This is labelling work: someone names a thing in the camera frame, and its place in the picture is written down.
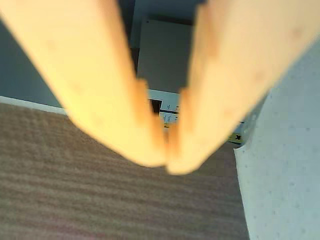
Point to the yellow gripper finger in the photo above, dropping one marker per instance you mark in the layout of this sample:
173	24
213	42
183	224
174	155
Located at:
82	75
237	62

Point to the grey cabinet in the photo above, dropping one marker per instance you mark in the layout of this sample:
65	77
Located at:
162	55

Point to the white box with yellow label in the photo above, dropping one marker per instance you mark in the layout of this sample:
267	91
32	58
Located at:
170	100

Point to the white dotted table mat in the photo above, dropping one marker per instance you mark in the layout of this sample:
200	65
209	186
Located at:
287	175

